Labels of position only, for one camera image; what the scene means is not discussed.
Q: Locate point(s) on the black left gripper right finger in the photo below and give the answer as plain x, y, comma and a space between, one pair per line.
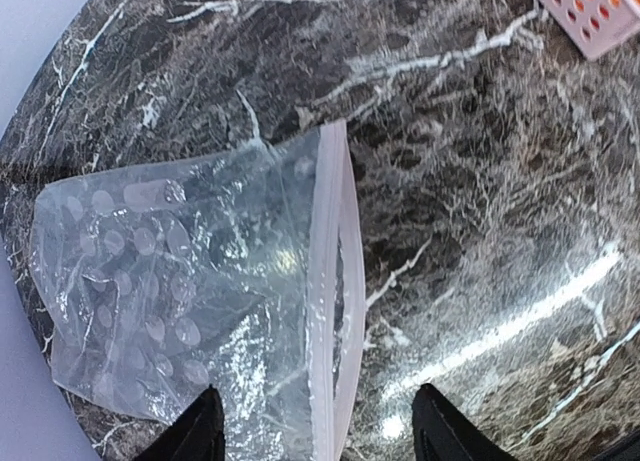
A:
442, 432

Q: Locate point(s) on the pink plastic basket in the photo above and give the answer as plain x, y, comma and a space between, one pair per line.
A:
596, 26

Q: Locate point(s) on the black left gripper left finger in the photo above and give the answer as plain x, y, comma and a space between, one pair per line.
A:
196, 435

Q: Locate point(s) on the clear zip top bag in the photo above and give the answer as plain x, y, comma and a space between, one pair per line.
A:
242, 270

